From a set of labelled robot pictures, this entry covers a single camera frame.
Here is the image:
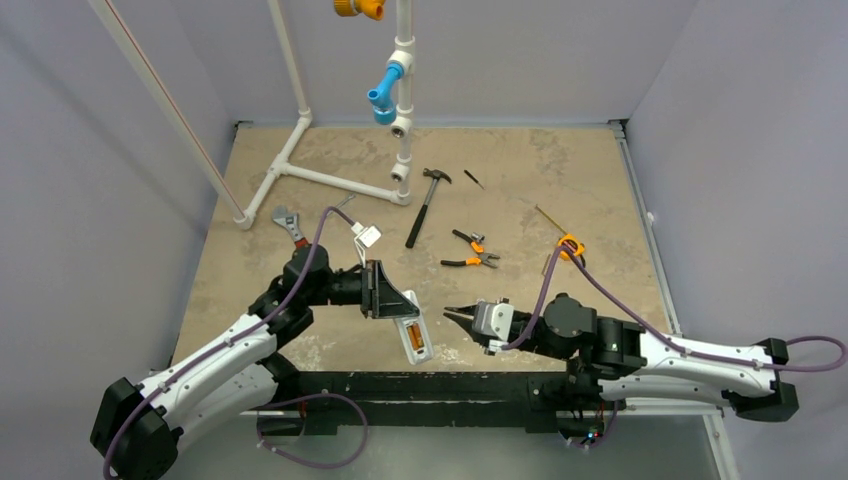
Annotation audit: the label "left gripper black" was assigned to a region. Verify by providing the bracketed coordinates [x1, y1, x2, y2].
[306, 259, 418, 318]

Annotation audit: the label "orange AA battery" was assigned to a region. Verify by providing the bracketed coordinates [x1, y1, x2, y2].
[411, 324, 425, 349]
[406, 324, 418, 350]

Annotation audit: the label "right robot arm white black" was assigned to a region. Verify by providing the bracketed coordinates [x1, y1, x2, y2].
[444, 293, 799, 423]

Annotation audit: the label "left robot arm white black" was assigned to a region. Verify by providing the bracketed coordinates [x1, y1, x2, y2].
[89, 245, 421, 479]

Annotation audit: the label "orange black pliers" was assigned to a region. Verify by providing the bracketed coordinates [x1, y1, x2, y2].
[440, 229, 501, 268]

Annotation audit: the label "hex key near tape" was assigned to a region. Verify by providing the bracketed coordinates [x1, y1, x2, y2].
[540, 254, 552, 276]

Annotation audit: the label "yellow tape measure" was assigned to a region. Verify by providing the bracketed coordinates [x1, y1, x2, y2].
[557, 234, 586, 265]

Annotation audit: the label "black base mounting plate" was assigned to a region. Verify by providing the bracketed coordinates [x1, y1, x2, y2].
[254, 370, 627, 439]

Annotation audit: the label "silver flat wrench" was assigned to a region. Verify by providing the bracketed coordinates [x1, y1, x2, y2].
[335, 193, 356, 209]

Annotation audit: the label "red adjustable wrench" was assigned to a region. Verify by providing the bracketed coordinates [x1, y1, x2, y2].
[271, 205, 311, 248]

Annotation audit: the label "small black screwdriver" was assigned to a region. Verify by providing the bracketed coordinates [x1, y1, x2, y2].
[463, 169, 485, 190]

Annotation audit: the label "blue pipe fitting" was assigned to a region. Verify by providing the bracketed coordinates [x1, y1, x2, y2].
[367, 62, 405, 125]

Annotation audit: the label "orange pipe fitting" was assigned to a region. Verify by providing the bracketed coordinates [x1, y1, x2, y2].
[333, 0, 386, 21]

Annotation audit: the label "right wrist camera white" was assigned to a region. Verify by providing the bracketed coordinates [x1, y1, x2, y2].
[471, 298, 515, 356]

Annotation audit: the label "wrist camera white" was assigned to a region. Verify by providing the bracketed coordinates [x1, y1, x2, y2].
[471, 298, 515, 356]
[351, 222, 382, 267]

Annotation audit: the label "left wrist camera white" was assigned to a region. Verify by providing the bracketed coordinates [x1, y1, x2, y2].
[351, 222, 382, 267]

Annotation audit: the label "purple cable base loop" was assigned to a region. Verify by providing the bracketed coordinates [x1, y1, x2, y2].
[254, 392, 370, 470]

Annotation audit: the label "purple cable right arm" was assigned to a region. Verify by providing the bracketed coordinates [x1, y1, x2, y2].
[500, 245, 848, 374]

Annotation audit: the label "black handled claw hammer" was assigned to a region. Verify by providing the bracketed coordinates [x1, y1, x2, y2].
[405, 168, 452, 249]

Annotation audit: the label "white PVC pipe frame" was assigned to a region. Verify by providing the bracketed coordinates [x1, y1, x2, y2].
[91, 1, 416, 231]

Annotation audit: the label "aluminium rail frame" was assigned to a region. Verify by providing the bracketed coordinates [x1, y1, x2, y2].
[135, 367, 740, 480]

